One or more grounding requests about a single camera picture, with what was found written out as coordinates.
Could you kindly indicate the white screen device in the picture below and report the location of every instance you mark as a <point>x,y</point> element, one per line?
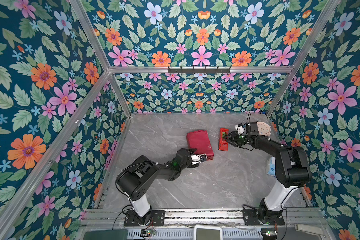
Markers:
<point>207,232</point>

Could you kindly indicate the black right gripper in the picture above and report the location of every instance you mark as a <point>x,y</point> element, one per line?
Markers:
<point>233,139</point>

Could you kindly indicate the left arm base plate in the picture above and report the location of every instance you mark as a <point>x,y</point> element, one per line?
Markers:
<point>154,218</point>

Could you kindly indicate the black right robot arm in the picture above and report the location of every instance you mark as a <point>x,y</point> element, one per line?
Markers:
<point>292,169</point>

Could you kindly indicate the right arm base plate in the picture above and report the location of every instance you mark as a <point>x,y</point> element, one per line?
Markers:
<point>263,218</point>

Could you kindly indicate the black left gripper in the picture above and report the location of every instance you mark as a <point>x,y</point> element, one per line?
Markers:
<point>190,151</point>

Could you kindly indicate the black hook rail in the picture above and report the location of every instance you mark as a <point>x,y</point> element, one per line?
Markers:
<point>198,70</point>

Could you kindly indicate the white power strip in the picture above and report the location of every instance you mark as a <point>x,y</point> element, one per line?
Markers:
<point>308,229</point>

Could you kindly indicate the maroon wrapping paper sheet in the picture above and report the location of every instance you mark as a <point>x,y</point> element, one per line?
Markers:
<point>199,140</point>

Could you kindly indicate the red tape dispenser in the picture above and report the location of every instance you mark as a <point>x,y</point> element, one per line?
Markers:
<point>223,145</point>

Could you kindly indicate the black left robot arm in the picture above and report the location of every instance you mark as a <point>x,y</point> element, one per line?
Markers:
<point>135,180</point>

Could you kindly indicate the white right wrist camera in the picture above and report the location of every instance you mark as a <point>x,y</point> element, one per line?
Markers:
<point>240,128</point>

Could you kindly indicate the dark green pad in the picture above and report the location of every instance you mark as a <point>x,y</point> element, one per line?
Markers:
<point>107,235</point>

